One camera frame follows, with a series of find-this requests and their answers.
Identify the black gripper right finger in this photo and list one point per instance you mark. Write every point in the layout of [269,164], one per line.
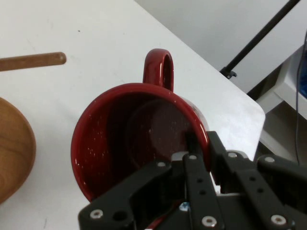
[275,191]

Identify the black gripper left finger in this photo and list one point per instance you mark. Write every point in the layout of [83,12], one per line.
[144,191]

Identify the white side table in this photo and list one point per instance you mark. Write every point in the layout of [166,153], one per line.
[283,95]

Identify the brown wooden mug tree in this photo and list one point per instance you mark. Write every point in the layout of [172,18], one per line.
[14,148]

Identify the red speckled mug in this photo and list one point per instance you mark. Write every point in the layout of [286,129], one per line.
[108,143]

